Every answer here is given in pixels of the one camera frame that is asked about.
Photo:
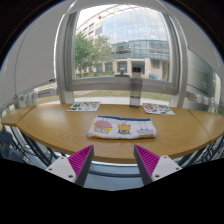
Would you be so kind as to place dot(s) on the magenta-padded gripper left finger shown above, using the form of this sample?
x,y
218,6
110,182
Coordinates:
x,y
63,166

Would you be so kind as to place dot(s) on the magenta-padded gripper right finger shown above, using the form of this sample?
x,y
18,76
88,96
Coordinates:
x,y
163,166

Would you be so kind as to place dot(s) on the white cartoon-print towel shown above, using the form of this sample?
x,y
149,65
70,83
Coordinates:
x,y
115,128

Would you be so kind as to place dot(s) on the sticker sheet with red stickers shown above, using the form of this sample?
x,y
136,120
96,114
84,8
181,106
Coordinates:
x,y
158,109

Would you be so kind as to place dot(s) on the grey chair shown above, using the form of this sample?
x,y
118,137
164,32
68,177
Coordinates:
x,y
6,143

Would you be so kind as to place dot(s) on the sticker sheet with green stickers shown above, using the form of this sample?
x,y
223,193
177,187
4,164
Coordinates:
x,y
83,106

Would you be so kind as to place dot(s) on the clear grey drink bottle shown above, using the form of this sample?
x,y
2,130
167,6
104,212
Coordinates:
x,y
135,90

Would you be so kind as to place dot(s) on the white wall socket strip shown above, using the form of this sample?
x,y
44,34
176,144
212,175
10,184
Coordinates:
x,y
31,97
200,98

